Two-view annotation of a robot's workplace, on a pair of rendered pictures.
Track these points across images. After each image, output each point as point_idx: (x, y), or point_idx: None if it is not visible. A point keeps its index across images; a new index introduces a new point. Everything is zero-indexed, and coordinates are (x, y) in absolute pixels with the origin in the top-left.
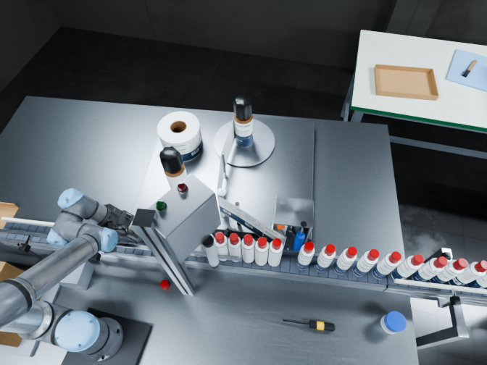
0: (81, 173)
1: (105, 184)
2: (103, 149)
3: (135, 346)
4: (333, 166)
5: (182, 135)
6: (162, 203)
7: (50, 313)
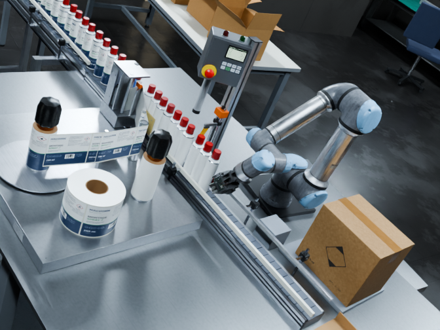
0: (204, 313)
1: (191, 279)
2: (156, 315)
3: (258, 178)
4: (3, 109)
5: (105, 179)
6: (241, 35)
7: (306, 170)
